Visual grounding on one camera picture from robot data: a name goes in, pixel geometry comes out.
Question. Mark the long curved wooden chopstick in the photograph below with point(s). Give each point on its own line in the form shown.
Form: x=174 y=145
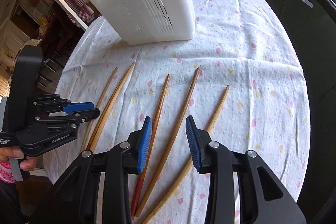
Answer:
x=139 y=208

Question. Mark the light wooden chopstick right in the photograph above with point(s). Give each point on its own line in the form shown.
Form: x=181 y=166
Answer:
x=189 y=164

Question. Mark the red-tipped ridged wooden chopstick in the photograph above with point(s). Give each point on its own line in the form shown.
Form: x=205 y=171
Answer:
x=141 y=177

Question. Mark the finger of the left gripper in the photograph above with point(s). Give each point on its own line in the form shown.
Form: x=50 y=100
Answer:
x=76 y=107
x=84 y=115

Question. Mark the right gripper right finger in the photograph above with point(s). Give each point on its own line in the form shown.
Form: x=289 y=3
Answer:
x=201 y=153

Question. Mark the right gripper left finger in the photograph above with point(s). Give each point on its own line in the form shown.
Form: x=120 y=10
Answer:
x=139 y=146

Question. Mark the floral white tablecloth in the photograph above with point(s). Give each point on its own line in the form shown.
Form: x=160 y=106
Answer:
x=240 y=43

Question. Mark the dark green kitchen cabinets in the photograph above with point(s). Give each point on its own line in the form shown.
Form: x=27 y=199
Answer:
x=310 y=25

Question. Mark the wooden chopstick bundle middle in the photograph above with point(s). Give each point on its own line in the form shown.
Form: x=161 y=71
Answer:
x=107 y=110

